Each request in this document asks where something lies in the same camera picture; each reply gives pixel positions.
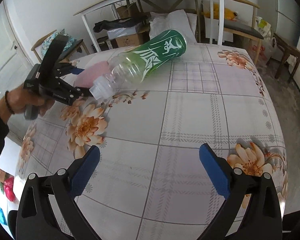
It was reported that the wooden chair with cushion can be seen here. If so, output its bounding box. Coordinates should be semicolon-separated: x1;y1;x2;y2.
31;29;90;62

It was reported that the green label plastic bottle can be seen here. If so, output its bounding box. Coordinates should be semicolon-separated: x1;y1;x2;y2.
90;29;187;100

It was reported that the cardboard box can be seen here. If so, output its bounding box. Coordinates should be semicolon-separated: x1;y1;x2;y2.
115;34;143;47

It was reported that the floral plastic tablecloth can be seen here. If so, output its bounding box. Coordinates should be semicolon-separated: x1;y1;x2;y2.
14;44;287;239

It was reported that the floral blue cloth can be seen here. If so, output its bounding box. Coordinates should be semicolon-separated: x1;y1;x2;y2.
41;29;77;57

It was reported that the wooden chair dark seat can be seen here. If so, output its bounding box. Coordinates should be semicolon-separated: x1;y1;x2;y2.
224;0;264;65

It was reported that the small dark wooden stool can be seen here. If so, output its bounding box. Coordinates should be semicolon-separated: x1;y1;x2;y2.
273;33;300;83

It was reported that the yellow plush toy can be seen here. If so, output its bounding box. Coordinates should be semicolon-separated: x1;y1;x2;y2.
202;3;240;22

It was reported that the white pillow bag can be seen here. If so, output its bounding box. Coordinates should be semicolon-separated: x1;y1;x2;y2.
149;10;197;44

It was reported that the red plastic bag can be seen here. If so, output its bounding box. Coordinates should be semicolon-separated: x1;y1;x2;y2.
4;177;15;202

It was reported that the person's left hand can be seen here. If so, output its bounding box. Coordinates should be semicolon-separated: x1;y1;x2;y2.
0;84;55;123

